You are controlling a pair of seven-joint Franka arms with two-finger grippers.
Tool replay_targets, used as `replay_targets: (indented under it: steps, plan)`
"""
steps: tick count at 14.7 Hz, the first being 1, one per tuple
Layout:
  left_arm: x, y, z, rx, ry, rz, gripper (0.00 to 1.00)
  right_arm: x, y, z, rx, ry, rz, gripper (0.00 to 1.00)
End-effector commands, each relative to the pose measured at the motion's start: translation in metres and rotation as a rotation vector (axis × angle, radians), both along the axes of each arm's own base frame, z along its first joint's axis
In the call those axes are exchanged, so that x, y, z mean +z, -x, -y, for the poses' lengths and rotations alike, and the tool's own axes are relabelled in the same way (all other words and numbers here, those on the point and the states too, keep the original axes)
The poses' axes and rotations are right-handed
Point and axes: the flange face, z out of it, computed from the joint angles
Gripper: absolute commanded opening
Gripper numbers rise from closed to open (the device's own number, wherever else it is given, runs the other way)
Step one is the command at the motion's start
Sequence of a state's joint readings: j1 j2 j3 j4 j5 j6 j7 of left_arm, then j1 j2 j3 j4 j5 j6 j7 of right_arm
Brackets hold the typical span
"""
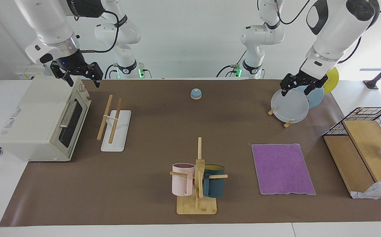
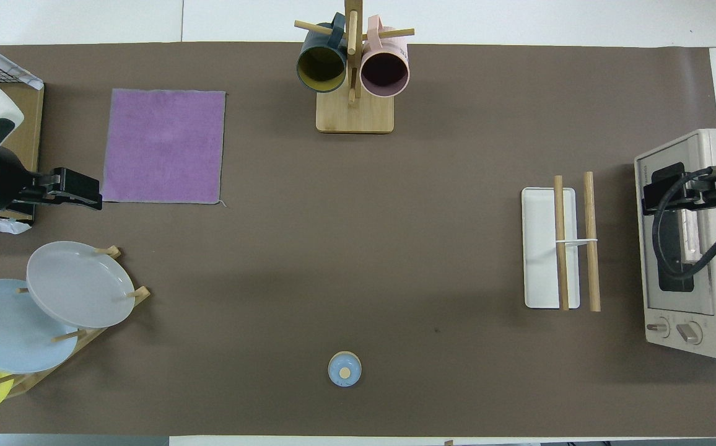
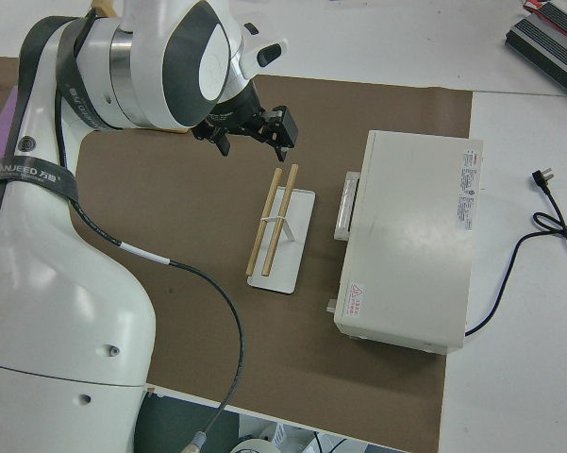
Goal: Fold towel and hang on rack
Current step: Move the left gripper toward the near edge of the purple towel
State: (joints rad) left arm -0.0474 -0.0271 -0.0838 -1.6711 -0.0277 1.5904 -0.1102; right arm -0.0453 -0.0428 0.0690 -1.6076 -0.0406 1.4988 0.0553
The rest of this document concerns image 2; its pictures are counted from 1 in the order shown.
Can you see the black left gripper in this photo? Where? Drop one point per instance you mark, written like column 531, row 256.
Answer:
column 33, row 191

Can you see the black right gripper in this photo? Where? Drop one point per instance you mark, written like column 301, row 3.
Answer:
column 714, row 192

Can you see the purple grey-backed towel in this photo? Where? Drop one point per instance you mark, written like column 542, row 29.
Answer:
column 163, row 145

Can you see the white wooden-bar towel rack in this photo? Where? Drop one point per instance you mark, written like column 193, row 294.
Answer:
column 544, row 248

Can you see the wooden plate rack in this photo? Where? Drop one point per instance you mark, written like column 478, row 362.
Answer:
column 48, row 368

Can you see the grey plate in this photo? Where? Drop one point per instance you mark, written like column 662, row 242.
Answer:
column 79, row 285

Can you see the light blue plate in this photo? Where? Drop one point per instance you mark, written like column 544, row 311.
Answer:
column 5, row 328

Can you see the dark teal mug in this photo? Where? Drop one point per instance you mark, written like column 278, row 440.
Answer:
column 321, row 65

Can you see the brown table mat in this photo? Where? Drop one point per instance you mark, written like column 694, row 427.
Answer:
column 358, row 248

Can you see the wooden mug tree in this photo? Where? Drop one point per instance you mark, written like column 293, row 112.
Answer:
column 355, row 114

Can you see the pink mug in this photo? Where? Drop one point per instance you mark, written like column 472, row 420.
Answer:
column 384, row 71

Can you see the small blue round cup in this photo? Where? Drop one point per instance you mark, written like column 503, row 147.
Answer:
column 344, row 370

